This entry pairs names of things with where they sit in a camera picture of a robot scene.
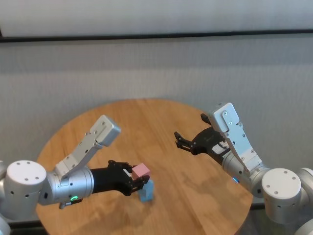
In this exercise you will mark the blue cube block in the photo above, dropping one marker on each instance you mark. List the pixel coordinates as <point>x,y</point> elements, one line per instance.
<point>146,197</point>
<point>150,186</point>

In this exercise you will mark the black horizontal wall rail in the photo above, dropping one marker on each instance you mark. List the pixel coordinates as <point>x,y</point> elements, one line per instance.
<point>156,36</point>

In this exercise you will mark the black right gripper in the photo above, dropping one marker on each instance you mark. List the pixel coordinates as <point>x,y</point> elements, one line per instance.
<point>207,143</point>

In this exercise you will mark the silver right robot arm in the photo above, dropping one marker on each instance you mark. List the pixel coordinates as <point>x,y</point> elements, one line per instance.
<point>281,191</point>

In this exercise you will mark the pink cube block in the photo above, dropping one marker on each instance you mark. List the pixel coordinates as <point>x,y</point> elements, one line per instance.
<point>140,171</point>

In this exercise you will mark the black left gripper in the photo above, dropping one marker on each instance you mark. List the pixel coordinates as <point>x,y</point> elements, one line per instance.
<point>112,180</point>

